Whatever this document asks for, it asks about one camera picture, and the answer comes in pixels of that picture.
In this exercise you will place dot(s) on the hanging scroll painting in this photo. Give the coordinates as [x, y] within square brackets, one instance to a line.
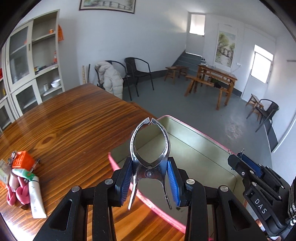
[225, 46]

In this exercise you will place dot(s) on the orange cube heart studs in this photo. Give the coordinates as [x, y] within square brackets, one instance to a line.
[23, 160]

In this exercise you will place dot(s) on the wooden ruler stick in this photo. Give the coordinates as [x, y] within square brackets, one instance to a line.
[83, 75]

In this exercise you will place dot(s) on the black chair by door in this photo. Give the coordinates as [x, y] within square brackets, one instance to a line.
[264, 114]

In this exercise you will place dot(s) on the white green toothpaste tube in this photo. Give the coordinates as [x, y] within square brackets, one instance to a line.
[23, 173]

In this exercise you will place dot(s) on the pink knotted foam tube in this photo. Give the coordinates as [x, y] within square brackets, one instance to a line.
[22, 192]

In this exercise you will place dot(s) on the yellow green medicine box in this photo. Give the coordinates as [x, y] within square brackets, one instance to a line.
[5, 170]

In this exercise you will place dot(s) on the black metal chair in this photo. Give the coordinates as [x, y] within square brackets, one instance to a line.
[115, 74]
[136, 74]

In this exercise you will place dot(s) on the wooden table with benches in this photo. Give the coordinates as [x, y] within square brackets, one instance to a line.
[215, 78]

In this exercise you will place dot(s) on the wooden stool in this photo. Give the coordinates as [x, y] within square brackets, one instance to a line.
[174, 72]

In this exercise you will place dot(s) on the white gauze bandage roll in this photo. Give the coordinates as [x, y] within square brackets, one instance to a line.
[13, 182]

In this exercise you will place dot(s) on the grey glass door cabinet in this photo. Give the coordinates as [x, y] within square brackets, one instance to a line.
[29, 63]

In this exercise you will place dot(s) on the white SKIN cleanser tube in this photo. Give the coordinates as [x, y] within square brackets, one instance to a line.
[36, 201]

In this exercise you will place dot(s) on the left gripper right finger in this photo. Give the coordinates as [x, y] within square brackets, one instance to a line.
[231, 220]

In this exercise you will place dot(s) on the white bowl on shelf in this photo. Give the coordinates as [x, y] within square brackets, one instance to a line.
[56, 83]

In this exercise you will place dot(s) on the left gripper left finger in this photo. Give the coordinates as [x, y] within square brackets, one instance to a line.
[68, 221]

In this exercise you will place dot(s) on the white padded jacket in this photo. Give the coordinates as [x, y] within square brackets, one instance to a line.
[111, 78]

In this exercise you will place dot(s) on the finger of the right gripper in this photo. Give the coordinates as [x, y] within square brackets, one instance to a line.
[254, 166]
[244, 170]

